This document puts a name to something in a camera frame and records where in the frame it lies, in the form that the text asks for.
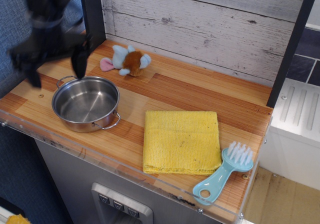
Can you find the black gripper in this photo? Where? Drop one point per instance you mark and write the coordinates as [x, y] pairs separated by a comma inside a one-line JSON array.
[[48, 42]]

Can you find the stainless steel pot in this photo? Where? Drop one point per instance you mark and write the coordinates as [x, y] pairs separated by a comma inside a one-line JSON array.
[[88, 104]]

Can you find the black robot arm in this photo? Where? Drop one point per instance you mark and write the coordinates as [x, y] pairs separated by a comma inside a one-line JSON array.
[[48, 10]]

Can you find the yellow folded cloth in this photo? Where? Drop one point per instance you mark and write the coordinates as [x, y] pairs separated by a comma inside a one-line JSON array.
[[181, 142]]

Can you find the blue brown plush elephant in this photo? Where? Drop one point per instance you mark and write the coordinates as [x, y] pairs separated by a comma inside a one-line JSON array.
[[128, 61]]

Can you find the clear acrylic edge guard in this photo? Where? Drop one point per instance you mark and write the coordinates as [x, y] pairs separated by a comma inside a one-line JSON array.
[[74, 167]]

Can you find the silver dispenser button panel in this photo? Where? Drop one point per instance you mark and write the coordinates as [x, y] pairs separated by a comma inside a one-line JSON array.
[[116, 208]]

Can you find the yellow black object bottom left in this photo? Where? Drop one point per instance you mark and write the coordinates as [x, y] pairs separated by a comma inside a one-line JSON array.
[[7, 217]]

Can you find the light blue scrub brush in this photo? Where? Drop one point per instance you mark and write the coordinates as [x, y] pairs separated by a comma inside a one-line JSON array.
[[237, 157]]

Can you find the white ribbed cabinet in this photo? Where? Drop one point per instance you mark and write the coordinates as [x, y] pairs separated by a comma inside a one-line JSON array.
[[292, 143]]

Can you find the left dark shelf post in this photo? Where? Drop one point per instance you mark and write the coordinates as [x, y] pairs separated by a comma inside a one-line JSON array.
[[94, 22]]

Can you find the dark shelf post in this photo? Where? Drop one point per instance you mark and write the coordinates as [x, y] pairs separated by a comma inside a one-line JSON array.
[[296, 34], [94, 22]]

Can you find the right dark shelf post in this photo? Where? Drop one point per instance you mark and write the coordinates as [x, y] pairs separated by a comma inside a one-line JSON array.
[[296, 34]]

